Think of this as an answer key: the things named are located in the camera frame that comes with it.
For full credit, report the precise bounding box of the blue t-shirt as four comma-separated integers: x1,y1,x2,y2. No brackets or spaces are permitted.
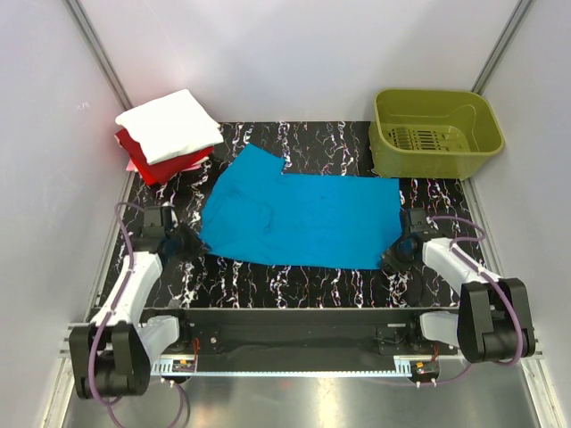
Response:
200,144,401,270

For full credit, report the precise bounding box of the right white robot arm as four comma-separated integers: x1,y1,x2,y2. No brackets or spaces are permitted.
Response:
381,235,536,365

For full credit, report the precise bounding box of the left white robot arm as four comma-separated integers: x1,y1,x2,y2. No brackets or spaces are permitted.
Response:
69,224,207,400

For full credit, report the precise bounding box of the folded red t-shirt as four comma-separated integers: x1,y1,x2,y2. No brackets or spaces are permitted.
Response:
115,129,213,186

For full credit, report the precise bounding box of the folded pink t-shirt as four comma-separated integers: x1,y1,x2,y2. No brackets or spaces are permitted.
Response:
126,160,137,172

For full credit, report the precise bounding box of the olive green plastic basket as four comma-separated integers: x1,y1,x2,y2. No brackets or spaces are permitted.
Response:
368,89,504,180

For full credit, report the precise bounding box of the folded white t-shirt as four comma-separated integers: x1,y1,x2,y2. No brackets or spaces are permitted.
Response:
115,89,223,165

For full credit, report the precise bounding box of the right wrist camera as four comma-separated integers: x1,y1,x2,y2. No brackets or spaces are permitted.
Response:
400,208,440,239

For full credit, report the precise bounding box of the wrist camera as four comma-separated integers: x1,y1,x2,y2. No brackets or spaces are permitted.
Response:
400,208,440,239
140,205,178,239

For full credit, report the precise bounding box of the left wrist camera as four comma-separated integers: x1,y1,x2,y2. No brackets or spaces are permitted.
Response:
140,205,178,239

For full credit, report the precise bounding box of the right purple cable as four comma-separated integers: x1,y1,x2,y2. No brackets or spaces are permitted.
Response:
374,215,524,388

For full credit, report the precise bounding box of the purple cable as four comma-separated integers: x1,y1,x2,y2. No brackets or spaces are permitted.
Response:
87,201,191,427
374,215,524,388

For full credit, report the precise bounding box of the aluminium frame rail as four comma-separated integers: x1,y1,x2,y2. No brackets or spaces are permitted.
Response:
58,324,546,380

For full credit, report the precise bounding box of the left corner aluminium post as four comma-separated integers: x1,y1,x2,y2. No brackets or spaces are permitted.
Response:
62,0,133,111

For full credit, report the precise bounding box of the corner aluminium post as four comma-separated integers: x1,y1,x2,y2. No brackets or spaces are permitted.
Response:
471,0,535,95
62,0,133,111

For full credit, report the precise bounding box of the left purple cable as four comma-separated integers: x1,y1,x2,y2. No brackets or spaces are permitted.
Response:
87,201,191,427

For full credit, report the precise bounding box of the right corner aluminium post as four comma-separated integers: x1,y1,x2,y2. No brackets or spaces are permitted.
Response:
471,0,535,95

